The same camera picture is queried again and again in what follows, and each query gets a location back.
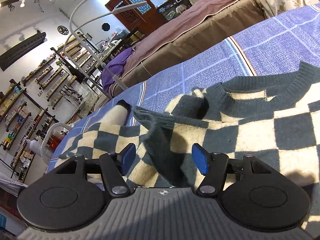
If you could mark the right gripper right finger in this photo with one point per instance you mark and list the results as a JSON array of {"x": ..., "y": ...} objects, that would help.
[{"x": 213, "y": 166}]

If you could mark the black wall shelf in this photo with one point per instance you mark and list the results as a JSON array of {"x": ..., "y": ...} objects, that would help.
[{"x": 19, "y": 50}]

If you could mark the green cream checkered sweater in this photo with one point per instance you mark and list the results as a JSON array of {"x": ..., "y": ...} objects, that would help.
[{"x": 274, "y": 117}]

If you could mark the red wooden door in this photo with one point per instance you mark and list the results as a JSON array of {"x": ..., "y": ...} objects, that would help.
[{"x": 145, "y": 19}]

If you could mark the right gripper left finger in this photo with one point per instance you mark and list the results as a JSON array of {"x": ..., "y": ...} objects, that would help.
[{"x": 113, "y": 167}]

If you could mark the blue plaid blanket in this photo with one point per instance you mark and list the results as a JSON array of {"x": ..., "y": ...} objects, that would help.
[{"x": 273, "y": 46}]

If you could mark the pink brown bed cover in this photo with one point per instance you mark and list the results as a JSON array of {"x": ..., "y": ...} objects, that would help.
[{"x": 200, "y": 27}]

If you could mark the purple cloth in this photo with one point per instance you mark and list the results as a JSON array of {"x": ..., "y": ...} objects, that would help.
[{"x": 116, "y": 66}]

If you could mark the wall display shelves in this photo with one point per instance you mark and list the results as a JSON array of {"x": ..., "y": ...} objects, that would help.
[{"x": 63, "y": 110}]

